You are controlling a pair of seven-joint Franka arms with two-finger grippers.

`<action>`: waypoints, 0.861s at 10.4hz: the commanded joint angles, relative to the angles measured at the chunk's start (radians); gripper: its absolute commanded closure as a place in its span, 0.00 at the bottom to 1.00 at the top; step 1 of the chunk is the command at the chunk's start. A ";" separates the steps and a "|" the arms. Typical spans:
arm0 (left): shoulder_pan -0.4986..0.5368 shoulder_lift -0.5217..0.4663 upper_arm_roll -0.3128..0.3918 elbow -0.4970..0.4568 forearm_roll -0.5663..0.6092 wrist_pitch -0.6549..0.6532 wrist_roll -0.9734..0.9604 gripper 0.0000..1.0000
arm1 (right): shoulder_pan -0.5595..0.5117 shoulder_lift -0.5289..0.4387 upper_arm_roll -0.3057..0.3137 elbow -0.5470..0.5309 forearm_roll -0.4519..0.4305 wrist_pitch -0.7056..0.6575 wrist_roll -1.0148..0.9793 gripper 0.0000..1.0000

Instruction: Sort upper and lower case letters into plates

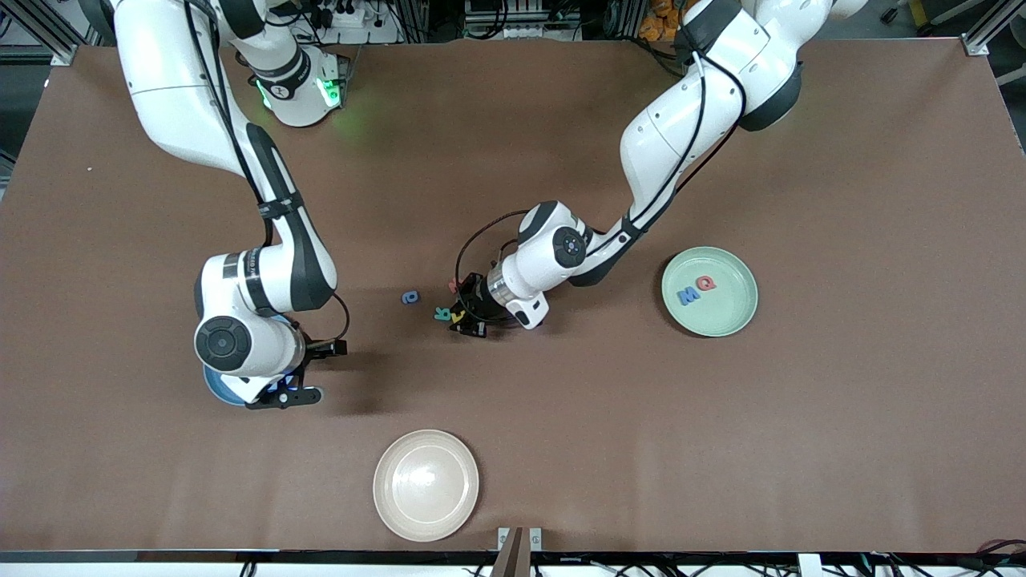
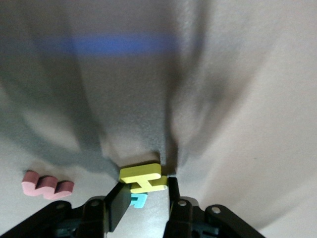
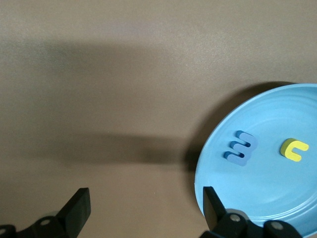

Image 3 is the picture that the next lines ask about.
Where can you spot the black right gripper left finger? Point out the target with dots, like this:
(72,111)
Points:
(74,213)

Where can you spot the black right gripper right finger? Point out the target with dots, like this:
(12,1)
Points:
(214,213)

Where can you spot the blue small letter m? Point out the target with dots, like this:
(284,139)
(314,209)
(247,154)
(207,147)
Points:
(248,151)

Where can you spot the yellow small letter u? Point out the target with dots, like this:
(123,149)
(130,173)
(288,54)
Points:
(287,150)

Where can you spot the blue plate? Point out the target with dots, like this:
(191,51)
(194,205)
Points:
(267,188)

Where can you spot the brown table mat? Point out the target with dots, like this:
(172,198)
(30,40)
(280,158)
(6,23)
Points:
(99,99)

